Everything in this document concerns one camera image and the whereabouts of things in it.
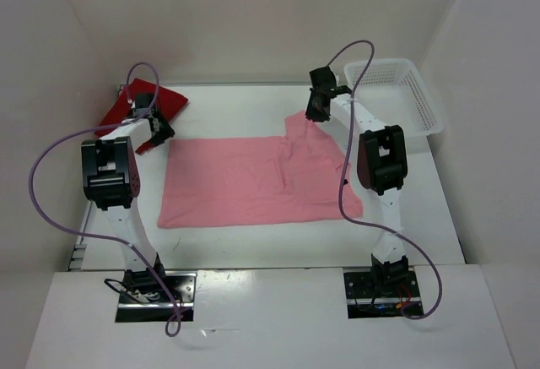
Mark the dark red t-shirt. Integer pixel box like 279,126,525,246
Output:
99,78,188,155

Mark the light pink t-shirt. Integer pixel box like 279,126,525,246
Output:
158,112,364,229

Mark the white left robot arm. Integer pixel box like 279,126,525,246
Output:
81,118,174,301

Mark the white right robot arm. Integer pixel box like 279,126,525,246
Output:
305,86,409,294

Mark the white plastic basket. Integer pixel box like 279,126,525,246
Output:
343,58,444,153

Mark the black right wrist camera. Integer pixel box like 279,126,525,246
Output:
309,66,352,99

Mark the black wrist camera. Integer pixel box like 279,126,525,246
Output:
309,66,352,99
132,93,158,118

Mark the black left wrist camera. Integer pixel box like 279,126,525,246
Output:
132,93,158,118

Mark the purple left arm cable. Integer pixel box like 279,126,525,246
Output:
28,62,193,339

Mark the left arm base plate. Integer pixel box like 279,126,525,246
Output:
104,271,197,323

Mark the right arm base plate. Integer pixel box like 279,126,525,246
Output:
343,269,424,319

